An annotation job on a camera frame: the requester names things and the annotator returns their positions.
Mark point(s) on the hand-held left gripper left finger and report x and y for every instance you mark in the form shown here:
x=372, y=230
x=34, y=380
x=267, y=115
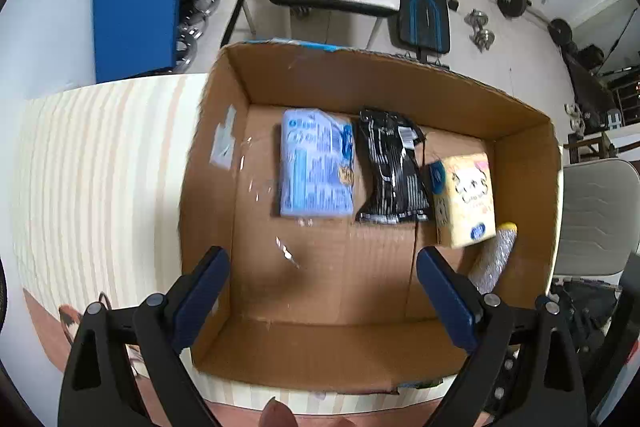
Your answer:
x=200, y=297

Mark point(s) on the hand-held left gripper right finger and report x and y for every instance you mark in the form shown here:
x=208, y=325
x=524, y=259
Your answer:
x=447, y=302

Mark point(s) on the brown cardboard box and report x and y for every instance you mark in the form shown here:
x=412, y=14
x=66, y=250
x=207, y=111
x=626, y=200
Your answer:
x=325, y=277

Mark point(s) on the person's left hand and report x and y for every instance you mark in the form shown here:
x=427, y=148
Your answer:
x=277, y=413

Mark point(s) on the yellow cartoon tissue packet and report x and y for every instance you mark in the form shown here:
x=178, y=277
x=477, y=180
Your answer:
x=465, y=202

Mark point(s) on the black bag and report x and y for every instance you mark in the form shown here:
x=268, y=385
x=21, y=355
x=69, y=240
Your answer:
x=587, y=312

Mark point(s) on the black plastic packet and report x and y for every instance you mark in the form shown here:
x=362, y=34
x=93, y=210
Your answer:
x=392, y=172

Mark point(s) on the white padded chair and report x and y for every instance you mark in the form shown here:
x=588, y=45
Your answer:
x=595, y=217

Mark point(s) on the light blue tissue packet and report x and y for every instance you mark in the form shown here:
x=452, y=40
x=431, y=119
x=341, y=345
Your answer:
x=315, y=167

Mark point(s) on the chrome dumbbell pair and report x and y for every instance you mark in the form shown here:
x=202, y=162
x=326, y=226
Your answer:
x=481, y=31

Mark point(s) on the chrome weight plates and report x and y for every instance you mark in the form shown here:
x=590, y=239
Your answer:
x=197, y=22

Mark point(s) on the black and blue weight bench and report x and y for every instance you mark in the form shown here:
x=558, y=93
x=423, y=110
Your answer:
x=424, y=7

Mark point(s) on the blue foam mat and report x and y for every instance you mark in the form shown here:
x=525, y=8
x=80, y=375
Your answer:
x=137, y=7

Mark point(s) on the black barbell on floor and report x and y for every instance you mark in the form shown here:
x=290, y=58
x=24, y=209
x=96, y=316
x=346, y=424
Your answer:
x=517, y=2

